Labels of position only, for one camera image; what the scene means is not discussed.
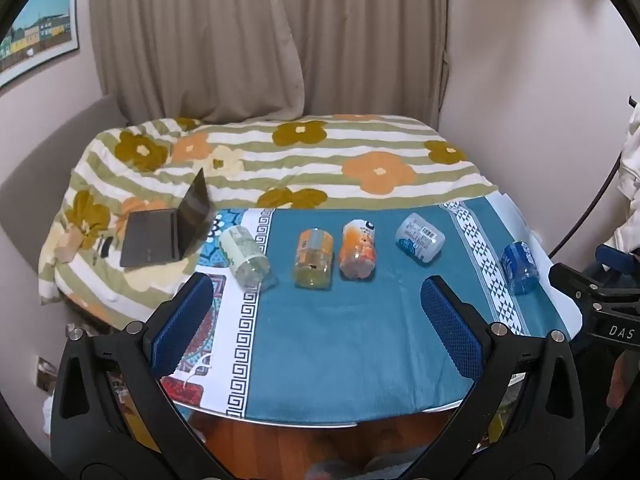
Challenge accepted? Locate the yellow orange label plastic cup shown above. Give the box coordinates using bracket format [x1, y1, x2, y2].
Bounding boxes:
[293, 228, 334, 290]

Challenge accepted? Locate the green label clear plastic cup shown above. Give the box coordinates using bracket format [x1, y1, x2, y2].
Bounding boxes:
[219, 226, 278, 292]

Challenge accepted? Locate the white barcode label plastic cup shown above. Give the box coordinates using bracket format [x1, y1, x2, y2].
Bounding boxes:
[395, 212, 446, 264]

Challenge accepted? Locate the person's right hand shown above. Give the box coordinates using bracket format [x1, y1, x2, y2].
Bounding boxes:
[606, 350, 639, 410]

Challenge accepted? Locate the white hooded garment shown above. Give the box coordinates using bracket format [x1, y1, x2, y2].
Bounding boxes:
[606, 104, 639, 252]

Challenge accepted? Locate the dark grey open laptop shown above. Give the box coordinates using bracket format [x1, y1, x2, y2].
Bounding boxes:
[120, 170, 212, 269]

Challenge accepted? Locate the black phone on quilt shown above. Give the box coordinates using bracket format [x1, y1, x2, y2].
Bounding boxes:
[100, 236, 114, 259]

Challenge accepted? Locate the teal patterned table cloth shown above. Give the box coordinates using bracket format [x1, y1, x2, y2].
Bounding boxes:
[162, 193, 582, 427]

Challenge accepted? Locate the floral striped bed quilt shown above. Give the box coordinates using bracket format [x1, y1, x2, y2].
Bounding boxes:
[37, 115, 494, 328]

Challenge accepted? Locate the beige window curtain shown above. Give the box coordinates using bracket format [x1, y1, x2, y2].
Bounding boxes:
[90, 0, 448, 126]

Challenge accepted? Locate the framed house picture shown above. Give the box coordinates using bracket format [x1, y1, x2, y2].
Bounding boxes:
[0, 0, 79, 88]

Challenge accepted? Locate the black curved cable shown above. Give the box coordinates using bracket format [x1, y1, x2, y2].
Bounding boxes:
[546, 148, 625, 260]

